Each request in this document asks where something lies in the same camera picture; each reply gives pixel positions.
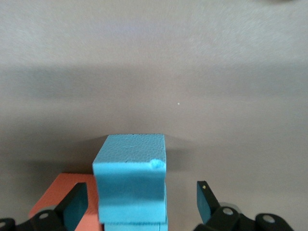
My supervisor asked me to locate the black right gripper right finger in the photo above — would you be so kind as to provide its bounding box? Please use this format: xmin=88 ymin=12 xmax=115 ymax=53
xmin=194 ymin=180 xmax=293 ymax=231

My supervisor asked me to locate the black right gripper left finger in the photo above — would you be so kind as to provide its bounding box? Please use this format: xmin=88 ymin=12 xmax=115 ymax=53
xmin=0 ymin=182 xmax=88 ymax=231

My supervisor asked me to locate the orange foam cube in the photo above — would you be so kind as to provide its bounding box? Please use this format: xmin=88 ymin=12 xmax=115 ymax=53
xmin=28 ymin=172 xmax=101 ymax=231

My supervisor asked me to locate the cyan foam cube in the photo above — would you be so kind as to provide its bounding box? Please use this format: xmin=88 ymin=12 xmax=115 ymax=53
xmin=103 ymin=182 xmax=169 ymax=231
xmin=92 ymin=134 xmax=167 ymax=221

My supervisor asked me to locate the paper table cover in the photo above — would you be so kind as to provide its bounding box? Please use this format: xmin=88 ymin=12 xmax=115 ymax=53
xmin=0 ymin=0 xmax=308 ymax=231

